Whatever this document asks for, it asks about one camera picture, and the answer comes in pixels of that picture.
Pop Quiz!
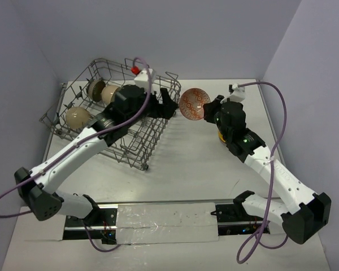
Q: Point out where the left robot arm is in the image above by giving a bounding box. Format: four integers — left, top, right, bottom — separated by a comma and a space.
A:
14, 85, 178, 225

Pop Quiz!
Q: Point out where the brown ribbed bowl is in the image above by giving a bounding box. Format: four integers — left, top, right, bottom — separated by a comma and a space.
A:
87, 80, 106, 102

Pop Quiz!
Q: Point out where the red blue patterned bowl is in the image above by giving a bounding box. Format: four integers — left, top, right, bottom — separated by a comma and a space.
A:
179, 88, 211, 121

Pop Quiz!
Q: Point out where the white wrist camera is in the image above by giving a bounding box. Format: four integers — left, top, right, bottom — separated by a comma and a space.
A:
131, 66, 156, 94
229, 84, 246, 103

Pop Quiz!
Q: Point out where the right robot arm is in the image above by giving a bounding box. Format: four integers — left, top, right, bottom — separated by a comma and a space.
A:
203, 95, 332, 244

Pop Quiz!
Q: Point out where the grey wire dish rack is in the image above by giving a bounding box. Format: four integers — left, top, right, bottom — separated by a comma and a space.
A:
40, 58, 168, 171

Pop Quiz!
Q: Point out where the white bowl top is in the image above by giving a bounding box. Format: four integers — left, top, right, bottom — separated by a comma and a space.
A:
66, 107, 91, 130

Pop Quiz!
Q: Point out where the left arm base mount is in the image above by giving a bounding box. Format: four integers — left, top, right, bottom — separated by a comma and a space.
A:
62, 206, 118, 245

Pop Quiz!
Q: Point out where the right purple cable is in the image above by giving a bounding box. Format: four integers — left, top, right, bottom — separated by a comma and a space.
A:
236, 81, 289, 265

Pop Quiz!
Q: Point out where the yellow bowl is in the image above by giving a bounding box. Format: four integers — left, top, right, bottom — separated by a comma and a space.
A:
218, 132, 226, 145

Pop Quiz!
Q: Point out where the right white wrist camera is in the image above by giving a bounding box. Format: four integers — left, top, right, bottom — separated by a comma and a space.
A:
229, 84, 246, 103

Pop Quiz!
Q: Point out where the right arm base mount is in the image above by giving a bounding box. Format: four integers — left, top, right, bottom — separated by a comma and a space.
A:
211, 190, 263, 236

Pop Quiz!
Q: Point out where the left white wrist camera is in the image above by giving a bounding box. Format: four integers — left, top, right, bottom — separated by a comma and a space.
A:
131, 66, 156, 94

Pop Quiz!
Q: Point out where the white taped cover sheet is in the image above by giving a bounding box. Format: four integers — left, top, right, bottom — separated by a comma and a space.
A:
116, 203, 219, 244

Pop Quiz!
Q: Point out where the plain white bowl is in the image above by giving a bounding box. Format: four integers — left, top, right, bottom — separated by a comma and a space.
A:
101, 85, 120, 105

